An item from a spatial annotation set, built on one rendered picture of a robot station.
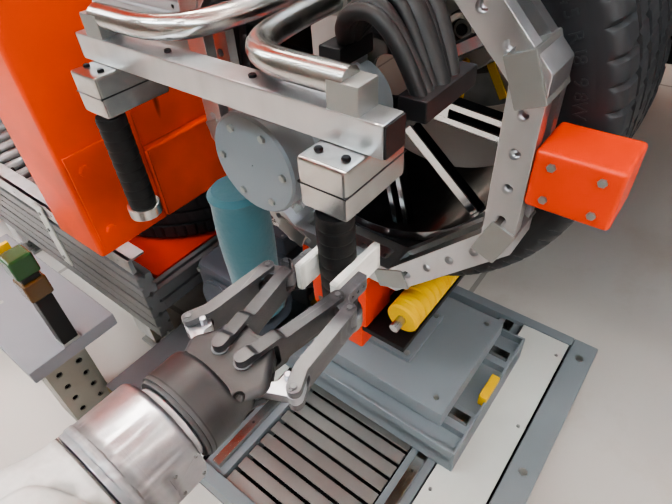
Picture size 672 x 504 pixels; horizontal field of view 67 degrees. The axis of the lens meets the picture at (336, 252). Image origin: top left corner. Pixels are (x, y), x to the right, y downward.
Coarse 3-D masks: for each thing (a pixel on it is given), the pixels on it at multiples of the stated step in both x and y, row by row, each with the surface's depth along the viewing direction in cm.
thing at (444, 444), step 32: (512, 352) 119; (320, 384) 122; (352, 384) 117; (480, 384) 116; (384, 416) 111; (416, 416) 110; (448, 416) 108; (480, 416) 110; (416, 448) 110; (448, 448) 105
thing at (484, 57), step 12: (480, 48) 88; (480, 60) 90; (492, 60) 89; (480, 72) 96; (480, 84) 97; (492, 84) 95; (504, 84) 94; (468, 96) 100; (480, 96) 98; (492, 96) 97
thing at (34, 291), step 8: (40, 272) 83; (32, 280) 81; (40, 280) 82; (48, 280) 83; (24, 288) 80; (32, 288) 81; (40, 288) 82; (48, 288) 84; (24, 296) 83; (32, 296) 82; (40, 296) 83
